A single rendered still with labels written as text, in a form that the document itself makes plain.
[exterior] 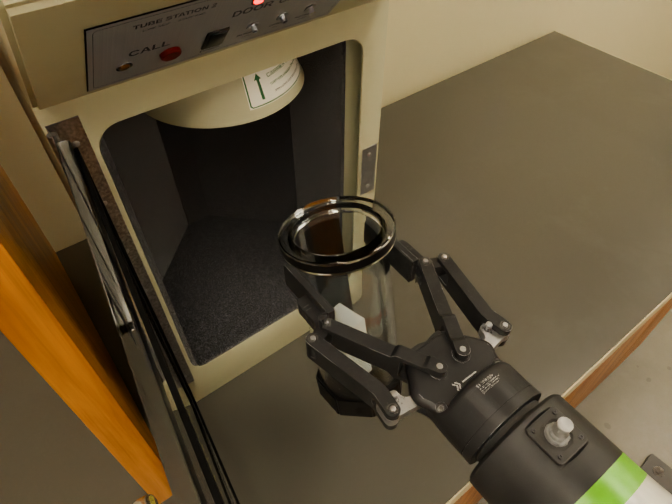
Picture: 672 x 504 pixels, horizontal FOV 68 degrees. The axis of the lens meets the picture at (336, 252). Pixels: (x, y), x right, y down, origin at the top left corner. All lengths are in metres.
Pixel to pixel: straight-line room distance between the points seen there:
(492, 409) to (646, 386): 1.71
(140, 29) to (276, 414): 0.53
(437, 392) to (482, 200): 0.64
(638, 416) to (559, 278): 1.14
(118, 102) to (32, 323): 0.17
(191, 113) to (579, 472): 0.41
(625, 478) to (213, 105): 0.42
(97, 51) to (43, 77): 0.03
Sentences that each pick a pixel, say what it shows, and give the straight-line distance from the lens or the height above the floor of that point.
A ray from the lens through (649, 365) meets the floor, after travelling 2.13.
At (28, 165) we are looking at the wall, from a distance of 0.93.
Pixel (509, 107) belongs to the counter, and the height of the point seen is 0.94.
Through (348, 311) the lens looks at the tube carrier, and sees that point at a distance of 0.46.
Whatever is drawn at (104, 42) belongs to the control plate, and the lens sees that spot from 0.31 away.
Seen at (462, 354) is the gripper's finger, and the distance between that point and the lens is 0.41.
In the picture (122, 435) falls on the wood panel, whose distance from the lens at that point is 0.53.
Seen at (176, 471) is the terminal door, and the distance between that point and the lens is 0.21.
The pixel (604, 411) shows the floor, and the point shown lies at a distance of 1.95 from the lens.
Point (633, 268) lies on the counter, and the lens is 0.98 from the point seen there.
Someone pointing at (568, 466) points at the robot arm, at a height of 1.26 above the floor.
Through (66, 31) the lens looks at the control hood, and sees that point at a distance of 0.29.
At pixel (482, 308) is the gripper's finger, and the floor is 1.23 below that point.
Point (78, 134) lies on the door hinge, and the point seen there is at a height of 1.37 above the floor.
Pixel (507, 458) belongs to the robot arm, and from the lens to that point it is 0.37.
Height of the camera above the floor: 1.58
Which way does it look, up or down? 48 degrees down
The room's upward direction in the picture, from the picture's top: straight up
